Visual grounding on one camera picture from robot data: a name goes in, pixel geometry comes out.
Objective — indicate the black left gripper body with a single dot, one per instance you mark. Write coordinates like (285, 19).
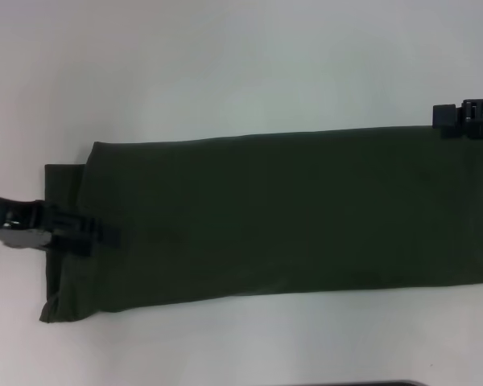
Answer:
(12, 225)

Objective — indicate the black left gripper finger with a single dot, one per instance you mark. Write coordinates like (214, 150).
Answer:
(84, 235)

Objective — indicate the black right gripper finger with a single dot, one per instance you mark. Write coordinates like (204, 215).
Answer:
(444, 116)
(455, 133)

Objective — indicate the dark green FREE print t-shirt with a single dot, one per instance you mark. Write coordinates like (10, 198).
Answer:
(265, 217)

